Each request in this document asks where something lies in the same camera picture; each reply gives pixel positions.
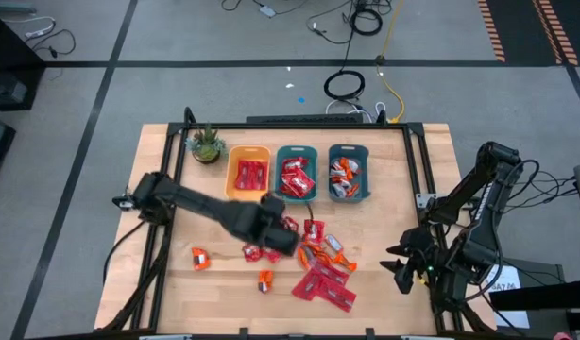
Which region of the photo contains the white floor cable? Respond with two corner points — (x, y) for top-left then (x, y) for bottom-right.
(4, 16), (58, 39)

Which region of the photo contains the dark blue plastic bin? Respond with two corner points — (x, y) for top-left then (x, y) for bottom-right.
(327, 144), (371, 204)

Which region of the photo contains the yellow floor cable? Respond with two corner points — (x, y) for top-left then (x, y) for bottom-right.
(376, 0), (405, 124)

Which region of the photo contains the white looped cable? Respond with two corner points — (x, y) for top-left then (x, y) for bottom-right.
(325, 98), (389, 125)

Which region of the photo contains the black coiled floor cable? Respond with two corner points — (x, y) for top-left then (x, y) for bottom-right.
(349, 7), (384, 37)
(323, 69), (366, 101)

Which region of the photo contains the red Twizzlers candy pack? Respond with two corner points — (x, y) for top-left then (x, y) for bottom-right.
(254, 161), (269, 191)
(313, 259), (350, 287)
(234, 160), (250, 191)
(291, 268), (327, 302)
(245, 161), (260, 192)
(317, 278), (358, 314)

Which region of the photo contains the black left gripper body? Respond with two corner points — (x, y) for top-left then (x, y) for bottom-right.
(232, 195), (300, 259)

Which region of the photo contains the potted succulent plant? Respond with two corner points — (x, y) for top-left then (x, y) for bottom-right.
(184, 123), (228, 165)

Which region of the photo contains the black desk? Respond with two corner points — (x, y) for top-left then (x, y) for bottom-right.
(478, 254), (580, 340)

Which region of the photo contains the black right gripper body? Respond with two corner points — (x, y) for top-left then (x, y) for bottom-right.
(402, 226), (442, 294)

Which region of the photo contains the white paper sheet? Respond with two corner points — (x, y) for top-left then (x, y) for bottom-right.
(487, 263), (532, 331)

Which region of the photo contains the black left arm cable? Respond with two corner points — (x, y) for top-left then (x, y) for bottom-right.
(102, 217), (152, 287)

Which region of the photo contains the teal plastic bin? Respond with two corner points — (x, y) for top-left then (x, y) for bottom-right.
(274, 144), (319, 205)

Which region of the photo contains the yellow plastic bin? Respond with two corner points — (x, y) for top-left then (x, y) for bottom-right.
(223, 144), (272, 203)

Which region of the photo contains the thin black floor cable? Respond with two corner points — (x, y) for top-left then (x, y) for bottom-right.
(25, 28), (77, 59)

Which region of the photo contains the black cabinet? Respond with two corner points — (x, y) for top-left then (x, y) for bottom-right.
(0, 8), (46, 112)

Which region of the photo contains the black power strip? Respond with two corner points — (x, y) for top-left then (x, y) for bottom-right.
(246, 113), (365, 126)

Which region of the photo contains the black orange striped floor mat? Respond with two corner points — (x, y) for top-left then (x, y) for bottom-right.
(476, 0), (580, 67)

